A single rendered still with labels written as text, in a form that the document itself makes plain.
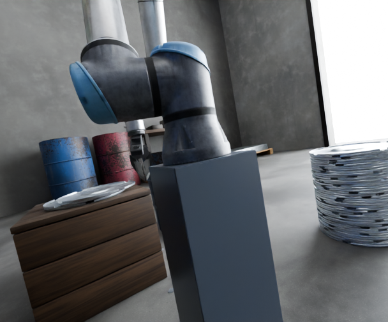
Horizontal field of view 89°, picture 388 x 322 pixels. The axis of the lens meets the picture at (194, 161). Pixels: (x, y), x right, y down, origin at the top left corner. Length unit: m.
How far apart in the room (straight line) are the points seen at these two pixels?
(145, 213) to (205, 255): 0.43
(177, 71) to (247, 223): 0.32
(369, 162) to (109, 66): 0.84
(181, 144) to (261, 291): 0.34
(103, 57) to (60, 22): 3.96
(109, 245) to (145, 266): 0.16
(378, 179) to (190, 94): 0.74
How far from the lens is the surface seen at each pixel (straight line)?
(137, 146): 0.78
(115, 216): 0.74
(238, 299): 0.46
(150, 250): 0.81
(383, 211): 0.97
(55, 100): 3.85
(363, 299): 0.78
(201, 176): 0.34
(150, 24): 0.74
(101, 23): 0.51
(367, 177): 0.92
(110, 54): 0.43
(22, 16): 4.35
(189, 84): 0.40
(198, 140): 0.37
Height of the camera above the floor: 0.48
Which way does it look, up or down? 5 degrees down
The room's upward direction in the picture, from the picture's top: 10 degrees counter-clockwise
